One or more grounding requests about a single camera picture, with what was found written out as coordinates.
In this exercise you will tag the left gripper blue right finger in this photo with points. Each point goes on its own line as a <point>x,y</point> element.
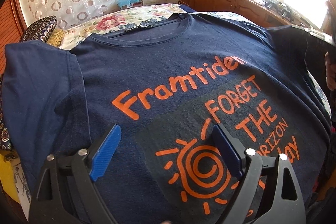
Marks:
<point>230,149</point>

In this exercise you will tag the blue tissue box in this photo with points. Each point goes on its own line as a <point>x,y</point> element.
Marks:
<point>126,4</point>

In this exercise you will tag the blue white floral sheet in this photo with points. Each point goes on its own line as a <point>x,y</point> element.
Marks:
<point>321,98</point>

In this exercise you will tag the person's right hand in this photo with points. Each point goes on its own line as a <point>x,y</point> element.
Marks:
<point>330,73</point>

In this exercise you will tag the dark circle-patterned cloth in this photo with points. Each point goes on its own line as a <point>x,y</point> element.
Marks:
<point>40,29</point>

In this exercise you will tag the floral pink bed blanket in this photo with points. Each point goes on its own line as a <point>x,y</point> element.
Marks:
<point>120,21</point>

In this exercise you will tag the yellow cloth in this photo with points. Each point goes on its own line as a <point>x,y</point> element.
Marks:
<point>56,38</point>

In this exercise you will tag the wooden sideboard cabinet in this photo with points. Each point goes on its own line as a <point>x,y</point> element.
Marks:
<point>246,8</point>

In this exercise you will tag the navy T-shirt orange print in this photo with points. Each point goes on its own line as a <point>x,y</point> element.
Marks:
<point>162,98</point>

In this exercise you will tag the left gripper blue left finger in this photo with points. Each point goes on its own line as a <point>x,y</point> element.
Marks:
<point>102,151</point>

